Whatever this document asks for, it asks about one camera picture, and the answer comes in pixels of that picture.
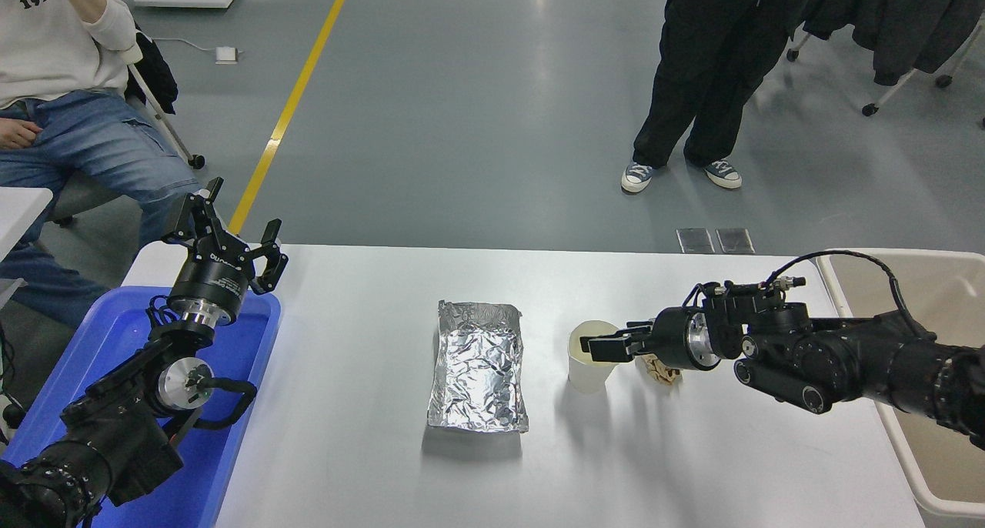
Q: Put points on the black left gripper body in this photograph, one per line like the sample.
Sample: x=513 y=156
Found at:
x=212 y=282

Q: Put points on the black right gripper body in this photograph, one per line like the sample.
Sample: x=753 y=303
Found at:
x=673 y=339

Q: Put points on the white paper cup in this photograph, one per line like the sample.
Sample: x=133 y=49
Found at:
x=589 y=378

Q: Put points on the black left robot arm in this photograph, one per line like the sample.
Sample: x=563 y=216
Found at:
x=115 y=436

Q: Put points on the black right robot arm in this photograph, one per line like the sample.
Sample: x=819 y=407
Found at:
x=846 y=359

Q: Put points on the seated person's right hand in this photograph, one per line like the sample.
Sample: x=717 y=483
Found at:
x=17 y=134

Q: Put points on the crumpled tan paper ball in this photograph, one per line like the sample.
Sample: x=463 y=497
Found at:
x=662 y=373

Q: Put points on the metal floor plate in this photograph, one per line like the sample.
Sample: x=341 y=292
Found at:
x=735 y=240
x=695 y=240

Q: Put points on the blue plastic tray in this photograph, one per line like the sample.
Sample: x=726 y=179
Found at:
x=231 y=405

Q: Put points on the silver foil tray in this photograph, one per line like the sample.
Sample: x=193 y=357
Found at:
x=477 y=366

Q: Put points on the seated person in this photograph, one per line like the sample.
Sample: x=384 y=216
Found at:
x=85 y=143

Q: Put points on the black garment on chair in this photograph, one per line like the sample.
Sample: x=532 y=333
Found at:
x=154 y=70

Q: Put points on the small white side table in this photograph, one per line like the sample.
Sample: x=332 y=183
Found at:
x=19 y=216

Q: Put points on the standing person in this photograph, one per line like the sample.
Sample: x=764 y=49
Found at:
x=716 y=66

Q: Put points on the large pale plastic bin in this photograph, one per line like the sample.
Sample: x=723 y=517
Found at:
x=946 y=305

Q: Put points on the wheeled chair with grey legs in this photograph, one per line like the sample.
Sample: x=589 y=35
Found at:
x=793 y=53
x=870 y=110

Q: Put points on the dark jacket on chair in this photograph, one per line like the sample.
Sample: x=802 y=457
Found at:
x=916 y=28
x=827 y=5

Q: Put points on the white frame chair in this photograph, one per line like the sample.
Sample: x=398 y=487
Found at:
x=166 y=124

